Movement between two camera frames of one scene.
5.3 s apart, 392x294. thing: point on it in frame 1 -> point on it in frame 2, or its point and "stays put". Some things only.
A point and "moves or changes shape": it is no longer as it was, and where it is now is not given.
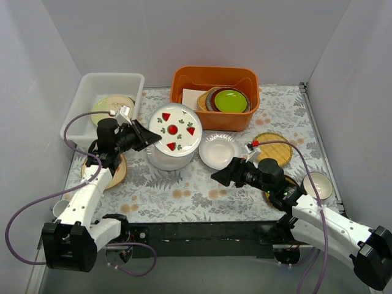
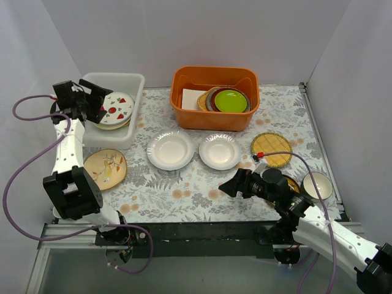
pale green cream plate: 111,103 moves or changes shape
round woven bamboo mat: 281,152 stays put
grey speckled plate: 208,102 stays put
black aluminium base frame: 245,239 stays put
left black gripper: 137,135 -> 84,100
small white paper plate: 216,150 stays put
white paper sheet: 190,98 stays put
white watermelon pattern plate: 180,127 -> 119,106
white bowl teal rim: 323,185 stays put
